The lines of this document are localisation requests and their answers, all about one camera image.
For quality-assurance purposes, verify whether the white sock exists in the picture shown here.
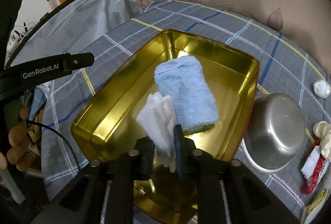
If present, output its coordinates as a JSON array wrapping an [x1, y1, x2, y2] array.
[[136, 92, 177, 172]]

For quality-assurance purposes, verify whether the red and white cloth bag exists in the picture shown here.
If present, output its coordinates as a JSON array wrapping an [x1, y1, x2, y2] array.
[[301, 139, 330, 195]]

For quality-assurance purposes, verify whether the yellow-edged white dishcloth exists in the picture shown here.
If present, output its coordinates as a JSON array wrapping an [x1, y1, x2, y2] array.
[[308, 189, 329, 214]]

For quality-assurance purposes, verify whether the left hand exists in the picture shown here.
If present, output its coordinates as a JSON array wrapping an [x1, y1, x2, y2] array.
[[1, 106, 31, 171]]

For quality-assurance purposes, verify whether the translucent plastic cover sheet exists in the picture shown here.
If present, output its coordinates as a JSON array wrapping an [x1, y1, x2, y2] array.
[[6, 0, 143, 67]]

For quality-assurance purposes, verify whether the gold metal tin box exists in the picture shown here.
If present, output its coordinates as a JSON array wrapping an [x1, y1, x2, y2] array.
[[71, 29, 260, 223]]

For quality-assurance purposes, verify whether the light blue folded towel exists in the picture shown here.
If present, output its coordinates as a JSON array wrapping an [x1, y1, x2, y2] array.
[[154, 56, 219, 132]]

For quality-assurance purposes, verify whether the steel bowl upside down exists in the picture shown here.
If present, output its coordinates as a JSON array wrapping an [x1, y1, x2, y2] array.
[[242, 93, 305, 174]]

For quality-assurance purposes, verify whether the grey plaid tablecloth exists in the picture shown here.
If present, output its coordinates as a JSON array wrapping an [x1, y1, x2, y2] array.
[[42, 0, 330, 199]]

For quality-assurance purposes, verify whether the cream rubber glove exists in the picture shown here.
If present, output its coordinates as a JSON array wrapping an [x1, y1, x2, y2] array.
[[313, 121, 331, 161]]

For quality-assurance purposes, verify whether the small white crumpled wad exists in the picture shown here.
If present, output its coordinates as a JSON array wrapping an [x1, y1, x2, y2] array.
[[313, 79, 331, 99]]

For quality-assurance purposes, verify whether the black cable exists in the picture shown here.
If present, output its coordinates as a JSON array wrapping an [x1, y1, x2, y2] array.
[[27, 121, 82, 170]]

